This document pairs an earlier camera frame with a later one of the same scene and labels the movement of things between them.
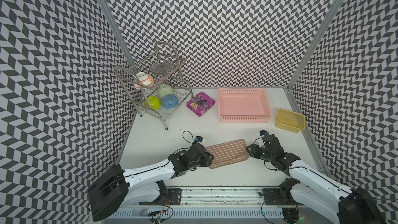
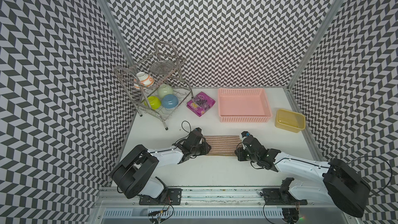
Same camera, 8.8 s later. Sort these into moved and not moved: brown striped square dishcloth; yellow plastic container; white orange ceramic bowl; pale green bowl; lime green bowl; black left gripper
Moved: brown striped square dishcloth; black left gripper
Not moved: white orange ceramic bowl; lime green bowl; pale green bowl; yellow plastic container
